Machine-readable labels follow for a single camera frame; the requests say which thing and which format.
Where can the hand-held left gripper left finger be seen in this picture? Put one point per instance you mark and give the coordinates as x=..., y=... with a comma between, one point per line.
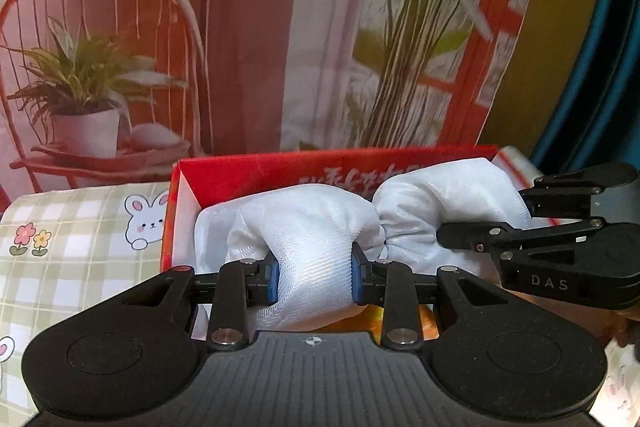
x=270, y=282

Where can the teal curtain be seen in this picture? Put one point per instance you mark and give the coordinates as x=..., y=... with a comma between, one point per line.
x=620, y=57

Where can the white cloth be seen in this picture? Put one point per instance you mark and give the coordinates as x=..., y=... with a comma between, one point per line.
x=310, y=227

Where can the person's right hand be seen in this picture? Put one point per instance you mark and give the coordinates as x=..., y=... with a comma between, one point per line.
x=620, y=326

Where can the printed room backdrop cloth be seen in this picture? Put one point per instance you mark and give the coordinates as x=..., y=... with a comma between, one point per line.
x=250, y=32

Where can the green checked tablecloth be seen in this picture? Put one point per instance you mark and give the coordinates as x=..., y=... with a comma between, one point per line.
x=75, y=247

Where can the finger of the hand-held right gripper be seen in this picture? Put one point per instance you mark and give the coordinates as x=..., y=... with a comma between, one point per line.
x=575, y=187
x=475, y=234

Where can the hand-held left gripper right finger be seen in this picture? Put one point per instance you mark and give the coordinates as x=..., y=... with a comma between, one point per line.
x=357, y=277

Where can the red cardboard box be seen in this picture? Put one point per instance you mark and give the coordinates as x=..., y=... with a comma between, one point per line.
x=225, y=177

